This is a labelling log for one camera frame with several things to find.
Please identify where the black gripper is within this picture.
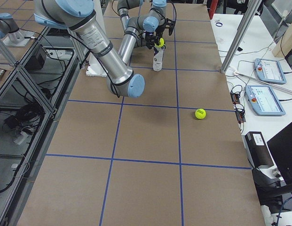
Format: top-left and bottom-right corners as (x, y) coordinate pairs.
(146, 32), (166, 50)
(159, 18), (176, 36)

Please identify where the yellow tennis ball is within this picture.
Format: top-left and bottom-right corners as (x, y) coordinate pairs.
(155, 38), (165, 48)
(195, 108), (206, 120)

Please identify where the clear tennis ball tube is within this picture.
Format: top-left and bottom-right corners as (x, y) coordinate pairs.
(153, 45), (165, 72)

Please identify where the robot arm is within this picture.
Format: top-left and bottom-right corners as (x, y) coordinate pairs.
(117, 0), (177, 72)
(34, 0), (166, 98)

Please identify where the far blue teach pendant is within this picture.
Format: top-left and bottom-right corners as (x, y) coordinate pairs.
(254, 58), (286, 84)

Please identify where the blue teach pendant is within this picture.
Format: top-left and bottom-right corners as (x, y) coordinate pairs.
(254, 58), (286, 84)
(245, 85), (286, 116)

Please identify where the near blue teach pendant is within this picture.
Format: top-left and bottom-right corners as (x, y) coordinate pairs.
(245, 85), (286, 116)

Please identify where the brown paper table cover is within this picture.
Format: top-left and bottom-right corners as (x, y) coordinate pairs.
(18, 4), (264, 226)

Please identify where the black power box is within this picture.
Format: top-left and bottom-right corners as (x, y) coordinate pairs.
(245, 131), (274, 169)

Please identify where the black monitor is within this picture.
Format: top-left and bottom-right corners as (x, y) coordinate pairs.
(267, 122), (292, 183)

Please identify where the aluminium frame post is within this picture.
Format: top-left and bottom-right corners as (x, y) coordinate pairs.
(221, 0), (262, 74)

